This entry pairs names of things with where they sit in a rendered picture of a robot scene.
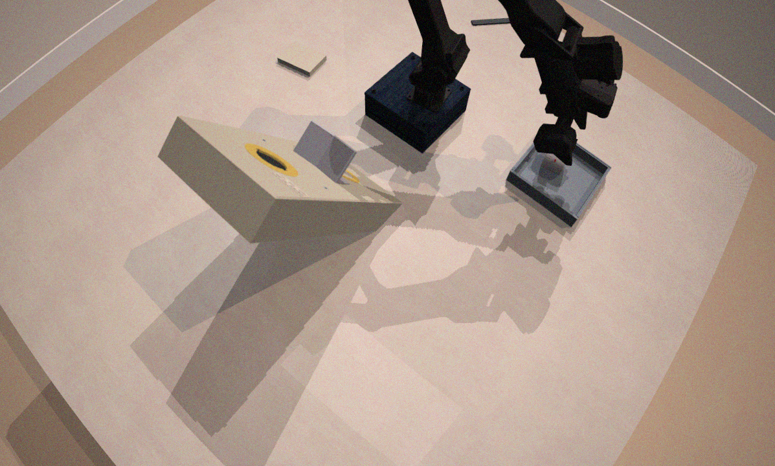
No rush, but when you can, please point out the grey cylinder with two slots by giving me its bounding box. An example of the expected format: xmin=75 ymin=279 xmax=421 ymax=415
xmin=541 ymin=153 xmax=565 ymax=175

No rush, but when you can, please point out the beige rectangular block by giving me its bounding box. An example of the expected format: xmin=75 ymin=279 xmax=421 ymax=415
xmin=158 ymin=116 xmax=402 ymax=244

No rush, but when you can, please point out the beige flat block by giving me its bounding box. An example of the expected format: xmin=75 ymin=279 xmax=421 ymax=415
xmin=277 ymin=41 xmax=327 ymax=76

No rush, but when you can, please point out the dark grey flat bar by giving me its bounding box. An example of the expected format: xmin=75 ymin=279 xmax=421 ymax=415
xmin=471 ymin=18 xmax=510 ymax=26

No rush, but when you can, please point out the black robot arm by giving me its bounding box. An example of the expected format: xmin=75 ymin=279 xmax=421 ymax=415
xmin=407 ymin=0 xmax=623 ymax=118

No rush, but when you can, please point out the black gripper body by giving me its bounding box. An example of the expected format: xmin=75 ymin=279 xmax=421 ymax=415
xmin=534 ymin=74 xmax=580 ymax=155

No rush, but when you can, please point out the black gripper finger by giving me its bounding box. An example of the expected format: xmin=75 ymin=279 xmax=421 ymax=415
xmin=554 ymin=154 xmax=572 ymax=166
xmin=574 ymin=109 xmax=587 ymax=129

